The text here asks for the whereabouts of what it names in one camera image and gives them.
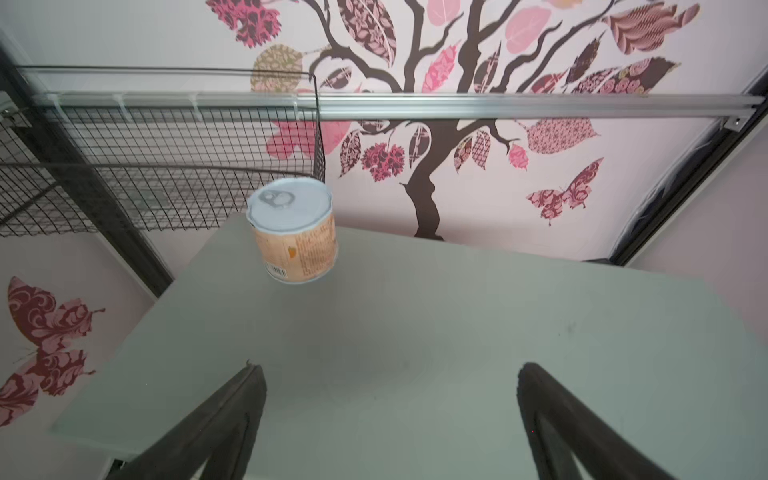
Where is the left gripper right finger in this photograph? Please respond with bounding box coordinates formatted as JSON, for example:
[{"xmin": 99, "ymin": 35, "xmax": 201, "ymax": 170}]
[{"xmin": 517, "ymin": 363, "xmax": 671, "ymax": 479}]

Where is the orange label can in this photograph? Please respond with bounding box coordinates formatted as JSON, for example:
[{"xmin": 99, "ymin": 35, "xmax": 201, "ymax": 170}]
[{"xmin": 246, "ymin": 177, "xmax": 338, "ymax": 284}]

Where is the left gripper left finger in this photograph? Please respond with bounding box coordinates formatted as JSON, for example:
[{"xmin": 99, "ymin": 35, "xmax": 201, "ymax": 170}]
[{"xmin": 108, "ymin": 363, "xmax": 267, "ymax": 479}]

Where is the black wire mesh basket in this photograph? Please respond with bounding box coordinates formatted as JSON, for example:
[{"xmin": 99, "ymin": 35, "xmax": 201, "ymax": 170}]
[{"xmin": 1, "ymin": 65, "xmax": 325, "ymax": 237}]

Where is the back aluminium rail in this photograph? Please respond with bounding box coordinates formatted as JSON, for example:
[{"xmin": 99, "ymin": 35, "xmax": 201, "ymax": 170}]
[{"xmin": 34, "ymin": 92, "xmax": 765, "ymax": 121}]

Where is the grey metal cabinet box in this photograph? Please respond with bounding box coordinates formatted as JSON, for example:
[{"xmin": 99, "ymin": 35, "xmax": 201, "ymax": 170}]
[{"xmin": 52, "ymin": 215, "xmax": 767, "ymax": 479}]

